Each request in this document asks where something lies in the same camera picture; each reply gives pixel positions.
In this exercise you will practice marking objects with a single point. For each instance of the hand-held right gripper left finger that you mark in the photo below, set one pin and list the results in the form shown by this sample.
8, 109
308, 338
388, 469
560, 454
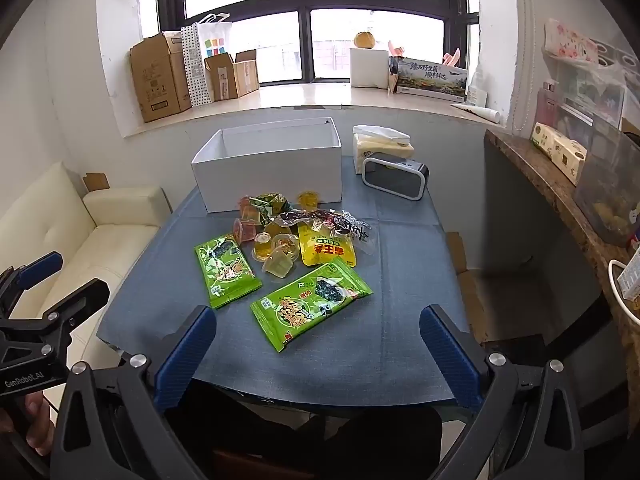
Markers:
185, 355

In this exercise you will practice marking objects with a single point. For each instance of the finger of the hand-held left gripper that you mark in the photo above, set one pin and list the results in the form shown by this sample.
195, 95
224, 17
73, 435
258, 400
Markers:
80, 300
45, 263

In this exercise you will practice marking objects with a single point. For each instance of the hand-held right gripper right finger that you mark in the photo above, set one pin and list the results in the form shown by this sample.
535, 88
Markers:
450, 355

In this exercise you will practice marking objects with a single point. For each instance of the yellow snack packet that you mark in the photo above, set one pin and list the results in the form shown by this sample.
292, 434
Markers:
325, 251

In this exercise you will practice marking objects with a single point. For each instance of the white cardboard box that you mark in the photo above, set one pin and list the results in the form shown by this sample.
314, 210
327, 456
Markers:
270, 180

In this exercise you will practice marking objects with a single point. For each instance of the clear packet of dark snacks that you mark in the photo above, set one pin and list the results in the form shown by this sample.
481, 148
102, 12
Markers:
357, 234
310, 219

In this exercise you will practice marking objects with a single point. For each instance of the person's left hand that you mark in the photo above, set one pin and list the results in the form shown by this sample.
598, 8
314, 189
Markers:
39, 422

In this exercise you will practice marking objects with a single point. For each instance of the cream sofa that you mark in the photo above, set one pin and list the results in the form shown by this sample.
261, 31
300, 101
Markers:
115, 240

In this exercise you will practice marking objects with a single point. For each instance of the green seaweed snack packet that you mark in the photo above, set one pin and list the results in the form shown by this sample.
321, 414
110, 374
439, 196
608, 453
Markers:
305, 305
225, 270

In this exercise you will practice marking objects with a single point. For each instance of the cardboard scrap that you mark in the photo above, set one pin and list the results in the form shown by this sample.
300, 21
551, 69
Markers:
95, 181

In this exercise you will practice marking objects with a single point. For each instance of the pile of jelly cups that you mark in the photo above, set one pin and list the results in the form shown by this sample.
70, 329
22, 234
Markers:
280, 266

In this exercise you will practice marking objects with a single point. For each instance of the small white carton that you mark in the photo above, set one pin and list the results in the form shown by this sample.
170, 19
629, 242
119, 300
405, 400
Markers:
631, 280

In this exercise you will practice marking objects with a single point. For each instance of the tall brown cardboard box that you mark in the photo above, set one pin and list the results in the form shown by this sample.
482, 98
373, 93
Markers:
157, 82

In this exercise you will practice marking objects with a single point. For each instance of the clear plastic container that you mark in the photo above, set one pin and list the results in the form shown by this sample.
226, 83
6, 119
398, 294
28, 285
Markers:
607, 195

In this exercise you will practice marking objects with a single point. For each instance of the beige tissue packet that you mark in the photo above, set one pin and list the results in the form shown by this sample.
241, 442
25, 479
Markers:
557, 150

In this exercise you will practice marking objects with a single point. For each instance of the white tube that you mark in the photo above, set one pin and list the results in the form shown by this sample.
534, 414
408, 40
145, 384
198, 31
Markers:
480, 112

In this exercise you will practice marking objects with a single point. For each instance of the polka-dot paper bag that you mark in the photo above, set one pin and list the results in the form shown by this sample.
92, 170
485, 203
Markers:
195, 70

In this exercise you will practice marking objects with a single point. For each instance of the white bottle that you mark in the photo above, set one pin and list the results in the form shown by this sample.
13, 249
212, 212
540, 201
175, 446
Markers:
477, 94

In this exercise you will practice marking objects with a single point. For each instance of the pink box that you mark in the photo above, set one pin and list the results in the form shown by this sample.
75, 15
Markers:
547, 110

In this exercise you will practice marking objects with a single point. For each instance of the small open cardboard box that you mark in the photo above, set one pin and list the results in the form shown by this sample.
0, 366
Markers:
235, 80

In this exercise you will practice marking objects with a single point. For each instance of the landscape printed box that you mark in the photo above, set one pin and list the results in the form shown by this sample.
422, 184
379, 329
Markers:
430, 82

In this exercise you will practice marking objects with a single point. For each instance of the white bag with coloured squares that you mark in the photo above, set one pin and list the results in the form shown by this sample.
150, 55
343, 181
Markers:
216, 40

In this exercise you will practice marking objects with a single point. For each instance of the marble window sill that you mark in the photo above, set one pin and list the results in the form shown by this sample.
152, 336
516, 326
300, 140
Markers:
310, 96

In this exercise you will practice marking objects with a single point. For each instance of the white foam box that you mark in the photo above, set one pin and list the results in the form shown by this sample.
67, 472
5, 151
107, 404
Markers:
369, 67

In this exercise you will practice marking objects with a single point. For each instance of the orange pumpkin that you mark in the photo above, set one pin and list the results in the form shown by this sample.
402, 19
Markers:
364, 40

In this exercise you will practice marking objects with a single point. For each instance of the floral tissue pack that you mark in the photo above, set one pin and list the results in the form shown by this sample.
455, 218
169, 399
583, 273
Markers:
570, 40

